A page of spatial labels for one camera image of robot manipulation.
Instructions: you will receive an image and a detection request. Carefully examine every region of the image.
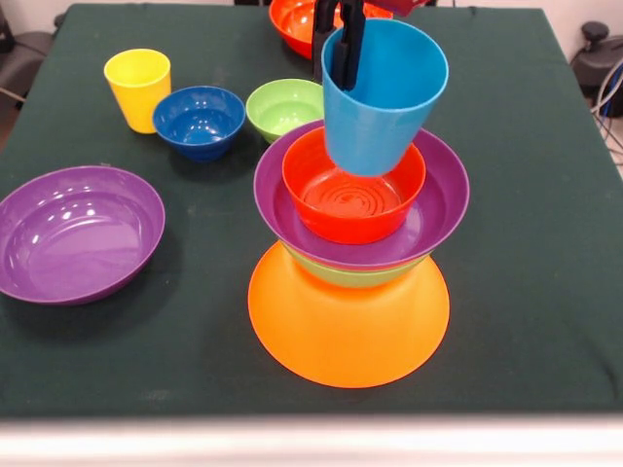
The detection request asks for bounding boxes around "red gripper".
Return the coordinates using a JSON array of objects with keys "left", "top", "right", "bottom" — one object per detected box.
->
[{"left": 311, "top": 0, "right": 432, "bottom": 93}]

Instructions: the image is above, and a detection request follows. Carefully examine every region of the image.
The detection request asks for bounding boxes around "large red plastic bowl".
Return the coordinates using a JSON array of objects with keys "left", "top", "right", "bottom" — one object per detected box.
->
[{"left": 269, "top": 0, "right": 394, "bottom": 60}]

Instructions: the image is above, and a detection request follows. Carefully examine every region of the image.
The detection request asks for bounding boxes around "small green plastic bowl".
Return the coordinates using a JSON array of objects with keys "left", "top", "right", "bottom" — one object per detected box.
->
[{"left": 245, "top": 78, "right": 326, "bottom": 145}]

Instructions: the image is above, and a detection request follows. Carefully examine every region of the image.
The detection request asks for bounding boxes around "light blue plastic cup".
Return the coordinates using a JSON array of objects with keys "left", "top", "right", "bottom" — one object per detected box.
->
[{"left": 320, "top": 18, "right": 450, "bottom": 177}]

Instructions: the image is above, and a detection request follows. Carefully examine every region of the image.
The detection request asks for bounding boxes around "blue plastic bowl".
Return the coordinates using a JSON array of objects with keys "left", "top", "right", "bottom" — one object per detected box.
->
[{"left": 152, "top": 86, "right": 246, "bottom": 163}]

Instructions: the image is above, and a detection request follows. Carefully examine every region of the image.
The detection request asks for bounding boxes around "small red plastic bowl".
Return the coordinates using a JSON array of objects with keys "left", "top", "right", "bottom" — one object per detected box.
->
[{"left": 281, "top": 126, "right": 427, "bottom": 245}]

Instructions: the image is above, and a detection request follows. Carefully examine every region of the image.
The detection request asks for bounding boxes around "purple plastic bowl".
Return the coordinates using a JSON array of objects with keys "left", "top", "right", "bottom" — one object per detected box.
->
[
  {"left": 252, "top": 120, "right": 471, "bottom": 271},
  {"left": 0, "top": 164, "right": 166, "bottom": 306}
]

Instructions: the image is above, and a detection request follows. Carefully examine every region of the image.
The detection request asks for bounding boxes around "large green plastic bowl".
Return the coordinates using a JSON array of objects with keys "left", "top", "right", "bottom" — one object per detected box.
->
[{"left": 281, "top": 242, "right": 429, "bottom": 289}]

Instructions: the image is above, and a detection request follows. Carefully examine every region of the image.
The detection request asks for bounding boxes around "large orange plastic bowl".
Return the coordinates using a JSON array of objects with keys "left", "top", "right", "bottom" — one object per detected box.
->
[{"left": 247, "top": 241, "right": 451, "bottom": 389}]

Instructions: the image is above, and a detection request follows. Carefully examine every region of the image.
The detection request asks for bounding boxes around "yellow plastic cup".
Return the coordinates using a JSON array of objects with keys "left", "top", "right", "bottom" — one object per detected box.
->
[{"left": 103, "top": 48, "right": 172, "bottom": 135}]

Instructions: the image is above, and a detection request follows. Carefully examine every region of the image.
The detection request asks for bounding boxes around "dark grey stand base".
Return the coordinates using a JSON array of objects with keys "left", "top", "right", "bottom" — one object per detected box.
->
[
  {"left": 0, "top": 9, "right": 55, "bottom": 106},
  {"left": 569, "top": 21, "right": 623, "bottom": 93}
]

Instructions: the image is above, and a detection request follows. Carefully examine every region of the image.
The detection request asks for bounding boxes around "dark green tablecloth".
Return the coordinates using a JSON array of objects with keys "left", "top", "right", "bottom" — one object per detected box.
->
[{"left": 0, "top": 3, "right": 623, "bottom": 419}]

